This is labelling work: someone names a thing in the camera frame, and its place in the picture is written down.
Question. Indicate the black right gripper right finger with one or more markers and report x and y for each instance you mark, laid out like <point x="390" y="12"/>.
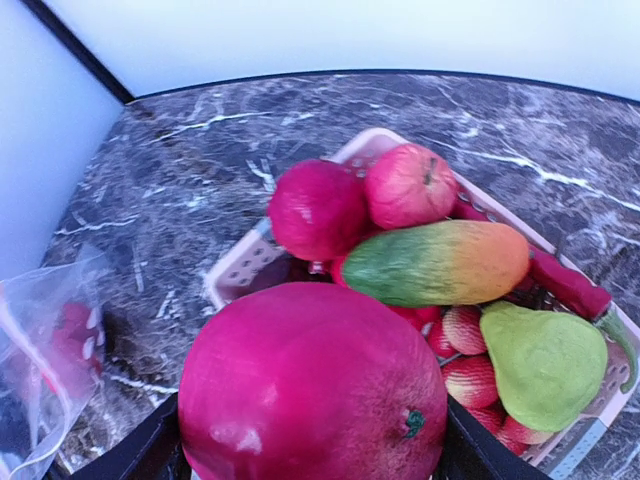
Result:
<point x="471" y="452"/>

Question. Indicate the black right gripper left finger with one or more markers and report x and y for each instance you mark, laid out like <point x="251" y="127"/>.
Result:
<point x="151" y="451"/>

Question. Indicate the red tomato with stem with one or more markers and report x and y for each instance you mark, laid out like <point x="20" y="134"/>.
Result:
<point x="75" y="344"/>

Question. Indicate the red fruit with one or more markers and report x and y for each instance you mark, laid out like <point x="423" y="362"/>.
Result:
<point x="408" y="186"/>
<point x="311" y="381"/>
<point x="319" y="210"/>

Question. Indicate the clear zip top bag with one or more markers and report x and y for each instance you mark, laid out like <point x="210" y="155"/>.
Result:
<point x="38" y="409"/>

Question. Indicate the red chili pepper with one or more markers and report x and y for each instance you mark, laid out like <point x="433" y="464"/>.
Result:
<point x="576" y="292"/>

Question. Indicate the small red apple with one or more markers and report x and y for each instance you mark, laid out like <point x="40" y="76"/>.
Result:
<point x="461" y="327"/>
<point x="515" y="431"/>
<point x="491" y="419"/>
<point x="471" y="381"/>

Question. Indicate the green pear-like fruit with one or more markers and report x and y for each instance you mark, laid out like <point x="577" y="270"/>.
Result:
<point x="548" y="365"/>

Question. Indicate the green orange mango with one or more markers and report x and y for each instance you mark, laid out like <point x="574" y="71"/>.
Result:
<point x="453" y="262"/>

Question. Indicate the pink plastic basket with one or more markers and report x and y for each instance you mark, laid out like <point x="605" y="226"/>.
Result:
<point x="258" y="249"/>

